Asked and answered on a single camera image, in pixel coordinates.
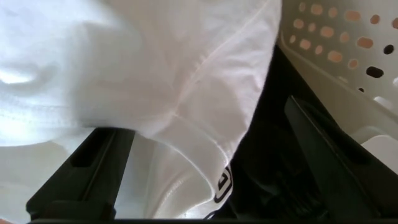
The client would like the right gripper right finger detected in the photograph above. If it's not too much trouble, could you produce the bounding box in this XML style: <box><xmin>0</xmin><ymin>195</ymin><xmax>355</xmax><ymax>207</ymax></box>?
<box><xmin>284</xmin><ymin>95</ymin><xmax>398</xmax><ymax>218</ymax></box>

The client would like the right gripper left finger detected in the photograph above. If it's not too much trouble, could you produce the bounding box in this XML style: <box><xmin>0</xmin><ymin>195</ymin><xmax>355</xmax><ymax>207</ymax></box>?
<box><xmin>26</xmin><ymin>127</ymin><xmax>136</xmax><ymax>220</ymax></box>

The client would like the white printed t-shirt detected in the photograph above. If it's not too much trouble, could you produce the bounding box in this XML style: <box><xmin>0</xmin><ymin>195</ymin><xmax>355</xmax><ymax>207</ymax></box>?
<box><xmin>0</xmin><ymin>0</ymin><xmax>283</xmax><ymax>220</ymax></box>

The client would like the white laundry basket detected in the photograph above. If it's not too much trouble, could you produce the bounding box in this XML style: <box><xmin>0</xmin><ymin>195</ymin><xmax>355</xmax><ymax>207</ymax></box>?
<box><xmin>276</xmin><ymin>0</ymin><xmax>398</xmax><ymax>175</ymax></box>

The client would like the black garment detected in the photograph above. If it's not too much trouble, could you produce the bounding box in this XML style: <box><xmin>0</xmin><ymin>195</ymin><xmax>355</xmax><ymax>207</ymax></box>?
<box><xmin>203</xmin><ymin>45</ymin><xmax>398</xmax><ymax>220</ymax></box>

